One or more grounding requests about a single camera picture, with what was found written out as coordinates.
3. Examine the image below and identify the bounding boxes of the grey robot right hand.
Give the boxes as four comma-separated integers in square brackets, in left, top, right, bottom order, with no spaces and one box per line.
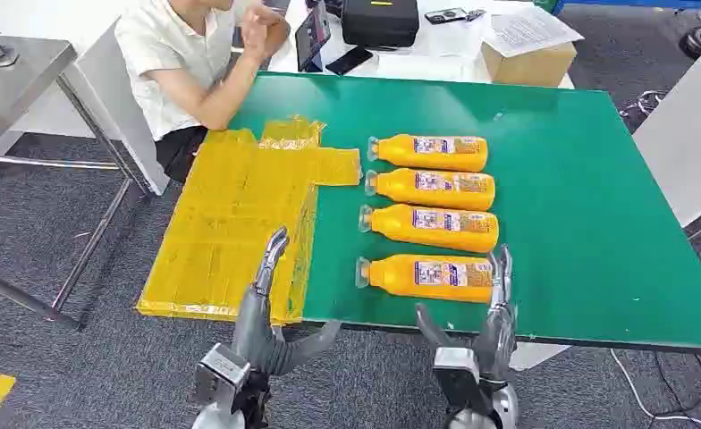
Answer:
[414,244,519,383]

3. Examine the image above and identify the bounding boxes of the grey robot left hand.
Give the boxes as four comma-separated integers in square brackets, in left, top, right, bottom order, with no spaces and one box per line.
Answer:
[231,225,342,377]

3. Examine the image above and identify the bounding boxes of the person's right hand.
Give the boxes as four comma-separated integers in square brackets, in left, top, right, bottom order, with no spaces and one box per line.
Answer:
[241,4,286,59]

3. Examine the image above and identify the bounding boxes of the orange drink bottle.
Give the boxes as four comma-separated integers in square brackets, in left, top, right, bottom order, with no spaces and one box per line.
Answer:
[354,254,497,304]
[367,133,489,173]
[364,168,497,212]
[358,203,501,255]

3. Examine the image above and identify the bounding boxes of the white table leg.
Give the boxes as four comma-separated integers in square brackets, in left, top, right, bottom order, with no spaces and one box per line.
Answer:
[509,341,570,373]

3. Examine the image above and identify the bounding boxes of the black tablet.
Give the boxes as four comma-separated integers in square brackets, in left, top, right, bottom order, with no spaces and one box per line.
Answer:
[294,1,332,73]

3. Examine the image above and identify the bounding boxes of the black phone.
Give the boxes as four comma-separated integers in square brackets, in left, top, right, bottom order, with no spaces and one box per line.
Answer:
[325,46,374,76]

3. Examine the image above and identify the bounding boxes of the person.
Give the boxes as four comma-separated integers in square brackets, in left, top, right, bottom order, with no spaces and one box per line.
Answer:
[114,0,292,185]

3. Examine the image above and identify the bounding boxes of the yellow sheet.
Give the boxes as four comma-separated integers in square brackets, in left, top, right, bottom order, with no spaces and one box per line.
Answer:
[136,116,364,325]

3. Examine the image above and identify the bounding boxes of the black carry case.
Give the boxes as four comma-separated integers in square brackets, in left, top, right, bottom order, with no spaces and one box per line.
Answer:
[341,0,421,50]

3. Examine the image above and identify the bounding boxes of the green table mat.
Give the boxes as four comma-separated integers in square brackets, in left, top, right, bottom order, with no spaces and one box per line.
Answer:
[227,71,701,355]

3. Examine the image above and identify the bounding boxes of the white panel beside steel table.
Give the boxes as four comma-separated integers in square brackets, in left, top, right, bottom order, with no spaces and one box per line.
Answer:
[9,17,171,197]

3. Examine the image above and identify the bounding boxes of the small black device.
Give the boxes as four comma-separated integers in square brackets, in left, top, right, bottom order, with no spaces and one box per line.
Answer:
[424,7,469,25]

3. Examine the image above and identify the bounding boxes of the white table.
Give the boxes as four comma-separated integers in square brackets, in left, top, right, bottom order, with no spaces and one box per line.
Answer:
[267,0,577,90]

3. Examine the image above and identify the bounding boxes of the steel table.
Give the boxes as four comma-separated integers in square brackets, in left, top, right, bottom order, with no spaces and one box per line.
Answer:
[0,32,150,332]

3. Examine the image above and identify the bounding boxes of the cardboard box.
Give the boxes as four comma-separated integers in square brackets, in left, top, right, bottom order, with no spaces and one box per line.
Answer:
[480,39,578,88]

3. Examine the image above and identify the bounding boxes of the printed paper sheet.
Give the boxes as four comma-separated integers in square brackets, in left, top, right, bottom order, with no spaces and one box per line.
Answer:
[481,5,586,59]

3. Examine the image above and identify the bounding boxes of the large white slanted panel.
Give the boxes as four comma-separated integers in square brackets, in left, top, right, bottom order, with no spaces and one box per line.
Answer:
[631,26,701,229]

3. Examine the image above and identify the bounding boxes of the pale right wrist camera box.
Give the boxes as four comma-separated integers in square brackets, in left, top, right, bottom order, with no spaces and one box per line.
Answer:
[432,347,488,411]

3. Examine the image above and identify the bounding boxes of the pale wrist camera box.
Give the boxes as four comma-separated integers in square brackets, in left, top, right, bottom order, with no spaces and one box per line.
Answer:
[432,347,488,411]
[193,343,251,407]

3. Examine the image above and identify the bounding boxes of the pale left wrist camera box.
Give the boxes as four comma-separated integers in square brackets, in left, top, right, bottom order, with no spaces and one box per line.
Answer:
[193,343,251,407]

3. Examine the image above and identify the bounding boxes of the white floor cable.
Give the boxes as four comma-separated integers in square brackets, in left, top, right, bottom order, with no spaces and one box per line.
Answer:
[610,349,701,429]

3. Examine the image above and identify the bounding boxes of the black floor cable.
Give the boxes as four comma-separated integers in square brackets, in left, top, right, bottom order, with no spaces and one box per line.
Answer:
[655,352,701,416]

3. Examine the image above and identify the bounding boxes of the coiled cable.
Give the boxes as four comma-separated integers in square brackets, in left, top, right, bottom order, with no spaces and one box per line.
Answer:
[620,89,669,120]

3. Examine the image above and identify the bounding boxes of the blue metal frame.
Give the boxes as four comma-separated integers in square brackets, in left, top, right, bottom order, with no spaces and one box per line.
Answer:
[552,0,701,16]

